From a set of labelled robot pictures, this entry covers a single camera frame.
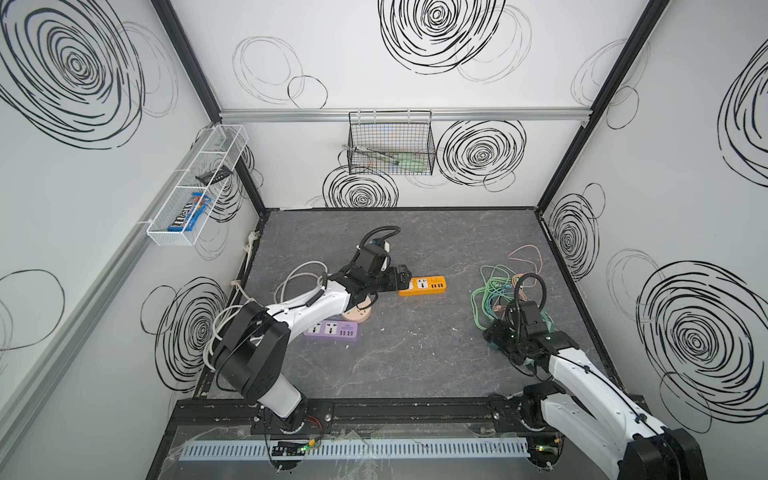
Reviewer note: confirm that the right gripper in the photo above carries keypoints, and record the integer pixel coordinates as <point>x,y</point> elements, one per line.
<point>501,335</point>

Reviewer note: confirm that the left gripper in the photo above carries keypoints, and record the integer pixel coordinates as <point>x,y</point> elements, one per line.
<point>393,278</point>

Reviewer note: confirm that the orange power strip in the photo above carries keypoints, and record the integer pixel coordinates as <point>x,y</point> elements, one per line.
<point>430,285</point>

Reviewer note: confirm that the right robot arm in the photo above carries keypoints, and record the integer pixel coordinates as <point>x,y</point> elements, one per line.
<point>577,400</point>

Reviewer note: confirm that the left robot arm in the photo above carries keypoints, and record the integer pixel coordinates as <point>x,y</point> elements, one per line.
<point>249,351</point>

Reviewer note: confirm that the round pink power strip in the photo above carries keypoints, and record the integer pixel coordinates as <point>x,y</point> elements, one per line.
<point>357,314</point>

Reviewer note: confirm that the purple power strip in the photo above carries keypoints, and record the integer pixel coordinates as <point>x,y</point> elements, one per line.
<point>334,330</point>

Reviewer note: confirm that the green cloth in basket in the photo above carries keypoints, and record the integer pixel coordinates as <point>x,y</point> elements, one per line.
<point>413,163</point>

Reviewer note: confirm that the metal tongs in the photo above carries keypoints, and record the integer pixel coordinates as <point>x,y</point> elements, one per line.
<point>372,154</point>

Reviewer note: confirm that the black remote control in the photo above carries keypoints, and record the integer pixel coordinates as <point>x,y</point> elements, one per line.
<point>214,176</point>

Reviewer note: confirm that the blue candy pack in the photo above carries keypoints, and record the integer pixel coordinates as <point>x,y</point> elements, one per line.
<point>187,217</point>

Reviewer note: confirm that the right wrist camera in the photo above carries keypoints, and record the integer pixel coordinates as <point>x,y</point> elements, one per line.
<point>527,320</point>

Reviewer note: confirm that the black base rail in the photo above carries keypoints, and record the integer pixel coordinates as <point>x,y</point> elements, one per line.
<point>324,416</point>

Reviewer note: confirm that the white slotted cable duct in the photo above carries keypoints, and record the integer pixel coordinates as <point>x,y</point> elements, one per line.
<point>349,449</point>

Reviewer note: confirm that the black wire basket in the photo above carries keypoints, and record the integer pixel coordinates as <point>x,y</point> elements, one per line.
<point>389,136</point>

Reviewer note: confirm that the aluminium wall rail back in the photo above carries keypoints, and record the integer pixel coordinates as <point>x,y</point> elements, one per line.
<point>325,115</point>

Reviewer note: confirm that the aluminium wall rail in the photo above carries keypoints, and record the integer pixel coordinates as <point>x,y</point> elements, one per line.
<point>64,213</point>
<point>325,115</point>

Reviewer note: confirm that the white wire shelf basket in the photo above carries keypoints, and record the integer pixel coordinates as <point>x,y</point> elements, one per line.
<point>222,144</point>

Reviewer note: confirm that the aluminium wall rail left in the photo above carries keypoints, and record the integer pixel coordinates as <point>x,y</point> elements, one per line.
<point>64,213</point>

